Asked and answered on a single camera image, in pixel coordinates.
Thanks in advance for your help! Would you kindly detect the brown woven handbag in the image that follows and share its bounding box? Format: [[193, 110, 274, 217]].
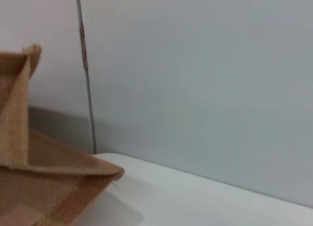
[[0, 44, 125, 226]]

